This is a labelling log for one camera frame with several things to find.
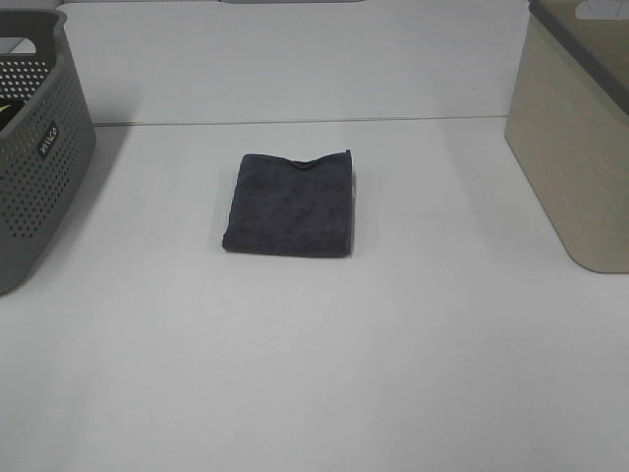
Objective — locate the grey perforated plastic basket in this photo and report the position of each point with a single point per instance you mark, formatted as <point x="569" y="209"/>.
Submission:
<point x="47" y="148"/>

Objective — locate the beige plastic storage bin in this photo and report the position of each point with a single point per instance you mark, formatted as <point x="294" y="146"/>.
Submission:
<point x="568" y="129"/>

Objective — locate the dark navy towel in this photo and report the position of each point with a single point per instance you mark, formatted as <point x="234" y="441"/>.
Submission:
<point x="290" y="208"/>

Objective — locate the black and yellow item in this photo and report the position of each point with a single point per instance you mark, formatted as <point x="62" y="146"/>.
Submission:
<point x="9" y="109"/>

